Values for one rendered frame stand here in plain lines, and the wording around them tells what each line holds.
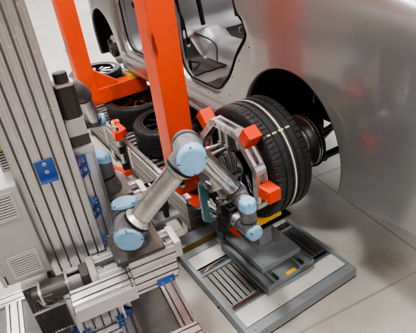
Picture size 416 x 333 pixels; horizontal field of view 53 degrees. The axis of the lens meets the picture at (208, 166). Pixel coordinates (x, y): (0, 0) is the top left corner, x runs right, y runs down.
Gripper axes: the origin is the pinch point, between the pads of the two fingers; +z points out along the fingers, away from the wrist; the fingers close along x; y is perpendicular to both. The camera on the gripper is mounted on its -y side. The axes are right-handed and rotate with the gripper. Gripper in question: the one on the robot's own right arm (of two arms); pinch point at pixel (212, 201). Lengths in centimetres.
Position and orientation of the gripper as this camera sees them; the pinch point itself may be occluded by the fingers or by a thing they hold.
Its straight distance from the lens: 208.0
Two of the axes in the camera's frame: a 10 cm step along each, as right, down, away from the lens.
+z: -5.4, -3.9, 7.5
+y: -1.1, -8.5, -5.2
